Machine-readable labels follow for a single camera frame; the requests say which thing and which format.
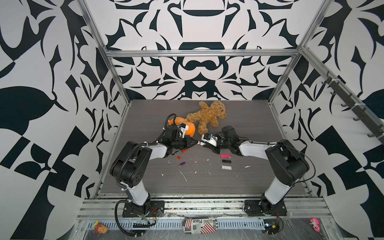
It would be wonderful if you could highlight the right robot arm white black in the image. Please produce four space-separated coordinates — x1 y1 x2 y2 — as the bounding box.
201 126 310 217

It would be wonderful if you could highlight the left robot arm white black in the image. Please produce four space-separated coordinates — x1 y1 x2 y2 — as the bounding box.
110 114 198 218

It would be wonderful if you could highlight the orange plush fish toy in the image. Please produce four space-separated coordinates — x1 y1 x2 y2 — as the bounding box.
168 117 196 137

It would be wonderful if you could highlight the brown teddy bear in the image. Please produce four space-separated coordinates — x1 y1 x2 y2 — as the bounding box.
187 101 227 135

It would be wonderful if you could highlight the printed label sticker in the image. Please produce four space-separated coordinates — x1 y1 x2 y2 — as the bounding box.
182 217 218 235

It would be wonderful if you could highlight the colourful small toy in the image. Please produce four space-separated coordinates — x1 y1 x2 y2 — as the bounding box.
92 221 109 234

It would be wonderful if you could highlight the pink toy figure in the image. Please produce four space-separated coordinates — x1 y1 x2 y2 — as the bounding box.
310 218 320 233

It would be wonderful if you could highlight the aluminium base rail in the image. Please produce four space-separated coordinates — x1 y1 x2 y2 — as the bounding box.
77 196 332 220

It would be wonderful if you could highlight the aluminium frame post left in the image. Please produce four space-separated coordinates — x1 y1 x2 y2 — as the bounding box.
76 0 131 104

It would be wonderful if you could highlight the wall hook rack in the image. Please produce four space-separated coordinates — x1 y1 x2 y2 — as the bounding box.
322 71 384 145

